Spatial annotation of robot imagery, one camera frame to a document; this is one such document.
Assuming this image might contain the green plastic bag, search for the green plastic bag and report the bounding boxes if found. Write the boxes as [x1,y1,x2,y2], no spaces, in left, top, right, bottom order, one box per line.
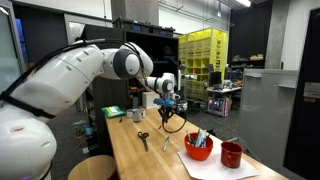
[102,106,126,119]

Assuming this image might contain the black handled scissors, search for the black handled scissors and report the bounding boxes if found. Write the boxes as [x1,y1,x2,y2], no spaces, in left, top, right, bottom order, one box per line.
[137,131,149,152]

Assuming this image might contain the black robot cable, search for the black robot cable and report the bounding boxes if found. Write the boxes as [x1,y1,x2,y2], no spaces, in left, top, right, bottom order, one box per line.
[162,99,188,135]

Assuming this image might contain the round wooden stool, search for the round wooden stool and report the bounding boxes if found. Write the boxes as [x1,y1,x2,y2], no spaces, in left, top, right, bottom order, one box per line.
[67,155,116,180]

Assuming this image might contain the white ceramic mug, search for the white ceramic mug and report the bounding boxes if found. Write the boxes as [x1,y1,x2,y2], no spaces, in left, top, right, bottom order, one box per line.
[132,108,142,123]

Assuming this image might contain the black shelving unit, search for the black shelving unit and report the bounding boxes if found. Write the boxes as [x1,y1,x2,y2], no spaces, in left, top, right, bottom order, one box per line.
[81,19,178,155]

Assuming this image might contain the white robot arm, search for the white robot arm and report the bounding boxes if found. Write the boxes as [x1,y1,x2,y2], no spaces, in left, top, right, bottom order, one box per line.
[0,40,176,180]

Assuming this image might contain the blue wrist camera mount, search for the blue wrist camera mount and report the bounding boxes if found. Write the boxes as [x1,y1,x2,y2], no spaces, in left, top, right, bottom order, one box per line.
[153,98,175,107]

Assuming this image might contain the green capped pen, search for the green capped pen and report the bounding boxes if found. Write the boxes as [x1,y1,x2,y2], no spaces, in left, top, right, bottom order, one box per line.
[162,136,170,152]

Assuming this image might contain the white cube box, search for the white cube box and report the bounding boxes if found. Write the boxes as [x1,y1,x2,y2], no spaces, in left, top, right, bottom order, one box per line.
[142,92,159,109]

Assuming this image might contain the white paper sheet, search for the white paper sheet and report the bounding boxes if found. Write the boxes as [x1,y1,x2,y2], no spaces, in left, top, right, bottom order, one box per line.
[177,136,260,180]

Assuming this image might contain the orange mug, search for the orange mug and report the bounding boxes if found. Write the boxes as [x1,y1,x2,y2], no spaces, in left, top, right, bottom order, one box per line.
[184,132,213,161]

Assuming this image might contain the dark red mug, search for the dark red mug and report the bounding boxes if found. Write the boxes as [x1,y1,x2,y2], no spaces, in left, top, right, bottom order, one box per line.
[221,142,243,168]

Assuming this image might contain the grey metal cabinet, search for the grey metal cabinet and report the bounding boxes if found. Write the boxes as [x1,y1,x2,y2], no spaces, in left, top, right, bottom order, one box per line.
[238,69,298,171]

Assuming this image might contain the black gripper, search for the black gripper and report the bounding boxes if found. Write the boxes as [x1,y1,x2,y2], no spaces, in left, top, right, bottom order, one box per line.
[158,106,174,122]

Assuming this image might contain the yellow storage rack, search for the yellow storage rack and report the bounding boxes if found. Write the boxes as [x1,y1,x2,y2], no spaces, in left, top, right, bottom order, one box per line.
[178,28,228,101]

